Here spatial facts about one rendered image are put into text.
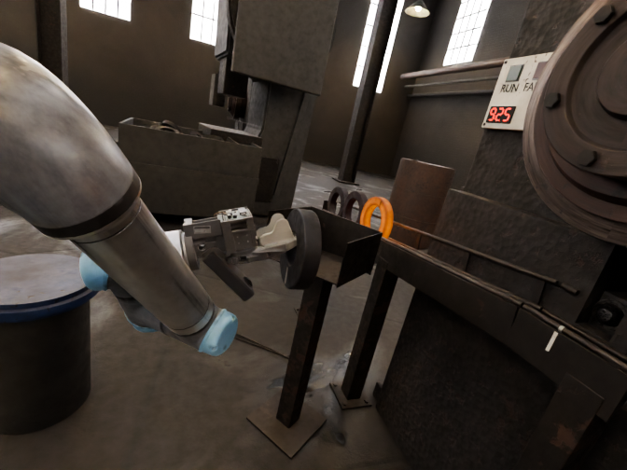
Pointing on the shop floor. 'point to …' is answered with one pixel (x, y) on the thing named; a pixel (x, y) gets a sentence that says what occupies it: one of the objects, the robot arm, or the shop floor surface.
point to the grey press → (272, 82)
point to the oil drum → (418, 200)
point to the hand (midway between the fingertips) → (300, 240)
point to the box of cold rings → (189, 168)
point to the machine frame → (478, 231)
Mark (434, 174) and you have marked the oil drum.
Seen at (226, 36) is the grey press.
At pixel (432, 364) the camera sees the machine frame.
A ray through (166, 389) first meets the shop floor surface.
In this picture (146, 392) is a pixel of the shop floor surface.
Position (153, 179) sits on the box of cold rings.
